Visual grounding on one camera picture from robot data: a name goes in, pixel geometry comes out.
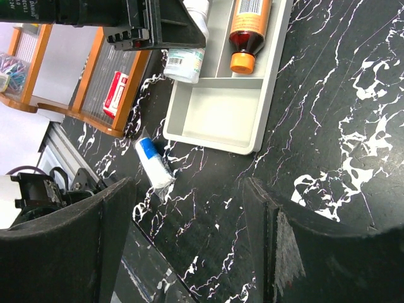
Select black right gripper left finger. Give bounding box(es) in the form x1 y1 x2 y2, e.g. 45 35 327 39
1 177 136 302

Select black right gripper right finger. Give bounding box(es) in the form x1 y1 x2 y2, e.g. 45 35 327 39
242 177 403 302

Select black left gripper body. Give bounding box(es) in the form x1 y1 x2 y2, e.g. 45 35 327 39
1 0 155 51

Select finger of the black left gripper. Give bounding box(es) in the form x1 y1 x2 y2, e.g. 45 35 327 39
159 0 206 49

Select white teal label bottle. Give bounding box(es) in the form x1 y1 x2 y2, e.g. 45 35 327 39
163 0 210 84

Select brown orange cap bottle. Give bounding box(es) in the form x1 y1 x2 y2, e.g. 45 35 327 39
229 0 272 74

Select grey divided plastic tray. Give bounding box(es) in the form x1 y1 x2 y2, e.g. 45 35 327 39
163 1 293 155

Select white blue bandage roll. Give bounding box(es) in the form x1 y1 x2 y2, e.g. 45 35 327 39
134 136 175 201

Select orange wooden tiered shelf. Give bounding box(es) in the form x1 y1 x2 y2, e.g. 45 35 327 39
0 23 151 138

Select red white box on shelf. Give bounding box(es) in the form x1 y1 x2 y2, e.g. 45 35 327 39
103 71 129 119

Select colourful paper clips cup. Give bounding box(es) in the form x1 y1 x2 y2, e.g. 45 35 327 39
1 52 30 96

